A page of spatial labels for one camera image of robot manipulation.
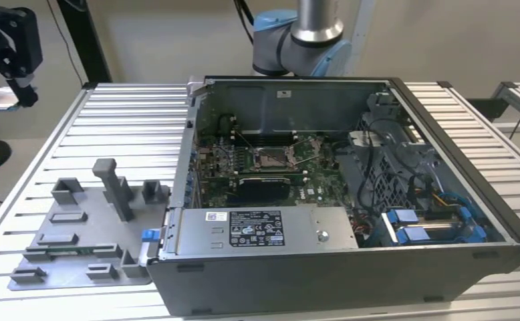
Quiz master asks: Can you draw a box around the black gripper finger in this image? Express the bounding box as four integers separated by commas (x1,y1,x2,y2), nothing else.
8,74,40,108

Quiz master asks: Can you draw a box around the black RAM slot bank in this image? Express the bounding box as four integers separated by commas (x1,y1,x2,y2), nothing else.
240,130,297,142

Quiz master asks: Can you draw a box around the CPU socket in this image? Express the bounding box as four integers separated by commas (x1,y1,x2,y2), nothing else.
249,146,296,170

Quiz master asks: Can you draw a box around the grey plastic parts rack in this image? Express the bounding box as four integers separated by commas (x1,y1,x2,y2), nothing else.
8,158,173,292

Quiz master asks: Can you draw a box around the green RAM stick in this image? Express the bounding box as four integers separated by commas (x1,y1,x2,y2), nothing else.
25,245,120,253

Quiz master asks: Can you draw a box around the thin metal locking lever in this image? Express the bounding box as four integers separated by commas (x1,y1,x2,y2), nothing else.
295,132,331,165

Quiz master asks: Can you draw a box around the green motherboard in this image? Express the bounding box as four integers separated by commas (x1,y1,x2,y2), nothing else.
195,132,349,208

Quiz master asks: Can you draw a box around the silver power supply with label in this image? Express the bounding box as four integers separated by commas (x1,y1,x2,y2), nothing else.
176,206,360,253

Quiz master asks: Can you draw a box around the open black PC case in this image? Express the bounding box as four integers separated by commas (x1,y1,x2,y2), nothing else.
139,75,520,317

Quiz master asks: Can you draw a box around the grey metal drive cage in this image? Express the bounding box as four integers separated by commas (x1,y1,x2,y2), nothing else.
337,110,443,215

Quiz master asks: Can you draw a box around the blue disk carrier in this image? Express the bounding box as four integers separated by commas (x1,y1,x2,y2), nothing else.
381,209,421,224
395,225,432,244

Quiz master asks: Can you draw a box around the black metal upright post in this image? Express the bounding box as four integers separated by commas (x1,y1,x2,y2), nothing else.
56,0,113,84

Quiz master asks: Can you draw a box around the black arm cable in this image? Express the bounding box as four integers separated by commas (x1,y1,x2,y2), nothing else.
233,0,257,44

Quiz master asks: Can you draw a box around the black wire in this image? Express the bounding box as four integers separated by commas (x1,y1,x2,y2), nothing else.
408,172,424,210

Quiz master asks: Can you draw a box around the black corner bracket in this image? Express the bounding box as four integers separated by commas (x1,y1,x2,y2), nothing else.
467,98,509,121

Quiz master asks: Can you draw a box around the blue plastic bay bracket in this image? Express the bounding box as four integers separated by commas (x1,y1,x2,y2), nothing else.
457,204,488,243

